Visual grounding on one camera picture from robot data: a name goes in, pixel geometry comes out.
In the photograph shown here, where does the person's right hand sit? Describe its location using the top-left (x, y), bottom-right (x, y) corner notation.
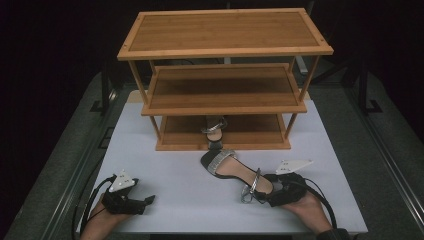
top-left (280, 192), bottom-right (331, 233)

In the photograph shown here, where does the black rhinestone strap heeled sandal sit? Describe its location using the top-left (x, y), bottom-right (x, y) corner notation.
top-left (200, 149), bottom-right (278, 205)
top-left (200, 115), bottom-right (229, 150)

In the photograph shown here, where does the wooden three-tier shoe rack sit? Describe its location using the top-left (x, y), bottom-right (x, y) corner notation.
top-left (117, 7), bottom-right (334, 152)

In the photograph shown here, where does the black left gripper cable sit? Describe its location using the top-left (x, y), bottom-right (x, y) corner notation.
top-left (71, 175), bottom-right (117, 239)

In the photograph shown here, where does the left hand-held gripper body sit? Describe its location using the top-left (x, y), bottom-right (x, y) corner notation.
top-left (101, 169), bottom-right (148, 216)

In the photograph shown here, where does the black metal stand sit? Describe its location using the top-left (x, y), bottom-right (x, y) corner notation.
top-left (89, 58), bottom-right (116, 115)
top-left (356, 49), bottom-right (384, 115)

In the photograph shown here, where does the person's left hand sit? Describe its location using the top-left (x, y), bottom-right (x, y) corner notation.
top-left (89, 194), bottom-right (134, 231)

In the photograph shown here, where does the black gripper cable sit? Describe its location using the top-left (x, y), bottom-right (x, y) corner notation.
top-left (71, 175), bottom-right (117, 239)
top-left (303, 177), bottom-right (338, 231)

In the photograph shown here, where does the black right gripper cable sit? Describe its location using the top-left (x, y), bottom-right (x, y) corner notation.
top-left (303, 177), bottom-right (338, 231)

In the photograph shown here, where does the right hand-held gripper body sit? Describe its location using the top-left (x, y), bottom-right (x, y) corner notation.
top-left (264, 159), bottom-right (314, 208)

